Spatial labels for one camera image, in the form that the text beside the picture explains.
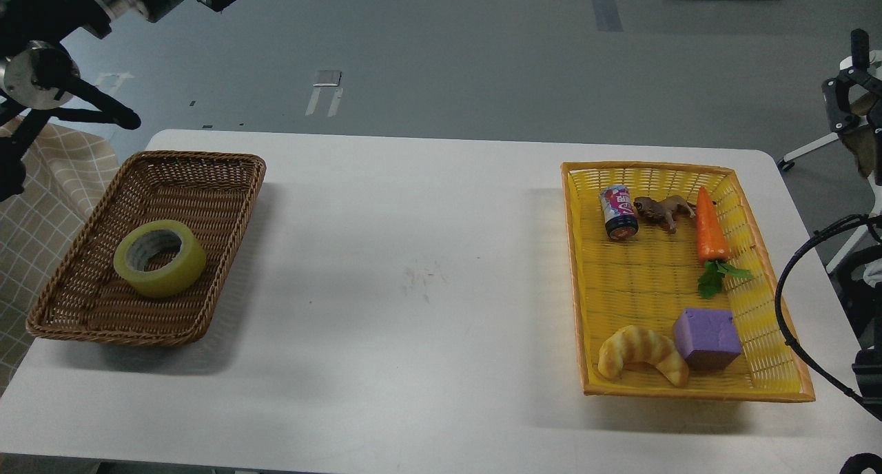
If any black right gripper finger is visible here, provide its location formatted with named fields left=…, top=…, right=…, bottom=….
left=822, top=28, right=881, bottom=133

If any yellow tape roll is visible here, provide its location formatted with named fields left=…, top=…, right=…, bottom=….
left=113, top=220, right=207, bottom=298

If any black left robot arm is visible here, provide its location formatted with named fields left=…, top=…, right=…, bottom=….
left=1, top=0, right=237, bottom=200

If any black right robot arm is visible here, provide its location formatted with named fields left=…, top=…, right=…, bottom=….
left=822, top=28, right=881, bottom=418

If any white chair base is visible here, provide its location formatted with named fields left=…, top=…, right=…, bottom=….
left=777, top=125, right=880, bottom=232

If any orange toy carrot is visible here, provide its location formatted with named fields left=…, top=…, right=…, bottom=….
left=695, top=187, right=754, bottom=299

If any brown toy animal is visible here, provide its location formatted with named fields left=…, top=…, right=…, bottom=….
left=633, top=195, right=697, bottom=234

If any small drink can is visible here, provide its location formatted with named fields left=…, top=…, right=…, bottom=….
left=599, top=184, right=639, bottom=241

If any yellow plastic basket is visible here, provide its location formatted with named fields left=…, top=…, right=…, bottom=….
left=561, top=161, right=815, bottom=402

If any purple block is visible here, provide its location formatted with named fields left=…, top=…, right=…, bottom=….
left=673, top=307, right=743, bottom=371

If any toy croissant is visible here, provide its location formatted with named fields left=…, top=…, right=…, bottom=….
left=597, top=324, right=690, bottom=387

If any brown wicker basket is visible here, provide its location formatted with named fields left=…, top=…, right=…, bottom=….
left=26, top=151, right=267, bottom=347

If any beige checkered cloth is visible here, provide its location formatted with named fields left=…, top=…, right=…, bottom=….
left=1, top=123, right=119, bottom=390

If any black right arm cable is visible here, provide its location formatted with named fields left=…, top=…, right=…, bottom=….
left=775, top=214, right=882, bottom=406

